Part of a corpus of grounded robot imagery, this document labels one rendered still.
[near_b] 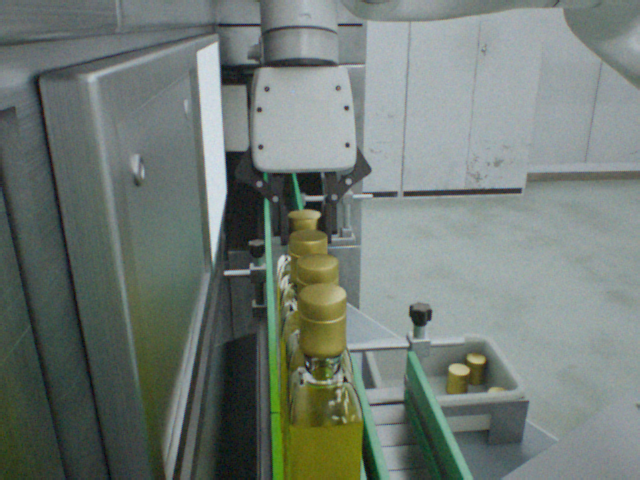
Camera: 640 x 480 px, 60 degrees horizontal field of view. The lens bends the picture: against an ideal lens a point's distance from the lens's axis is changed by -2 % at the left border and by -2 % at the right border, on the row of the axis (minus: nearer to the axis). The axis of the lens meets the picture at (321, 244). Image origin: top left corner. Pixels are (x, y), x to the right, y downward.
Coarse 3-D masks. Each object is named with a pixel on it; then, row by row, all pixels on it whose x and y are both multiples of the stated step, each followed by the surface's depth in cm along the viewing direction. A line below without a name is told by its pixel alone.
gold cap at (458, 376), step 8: (456, 368) 92; (464, 368) 92; (448, 376) 92; (456, 376) 90; (464, 376) 90; (448, 384) 92; (456, 384) 91; (464, 384) 91; (448, 392) 92; (456, 392) 91; (464, 392) 91
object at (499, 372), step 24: (432, 336) 96; (456, 336) 96; (480, 336) 96; (384, 360) 95; (432, 360) 96; (456, 360) 97; (504, 360) 89; (384, 384) 95; (432, 384) 95; (504, 384) 87
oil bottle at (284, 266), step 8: (288, 256) 64; (280, 264) 64; (288, 264) 63; (280, 272) 63; (288, 272) 62; (280, 280) 63; (280, 344) 65; (280, 352) 66; (280, 360) 66; (280, 368) 67; (280, 376) 68
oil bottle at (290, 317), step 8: (288, 304) 54; (288, 312) 52; (296, 312) 52; (280, 320) 54; (288, 320) 52; (296, 320) 52; (280, 328) 54; (288, 328) 52; (296, 328) 51; (280, 336) 56; (288, 336) 51
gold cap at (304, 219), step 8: (288, 216) 56; (296, 216) 56; (304, 216) 56; (312, 216) 56; (320, 216) 56; (288, 224) 56; (296, 224) 55; (304, 224) 55; (312, 224) 55; (320, 224) 56
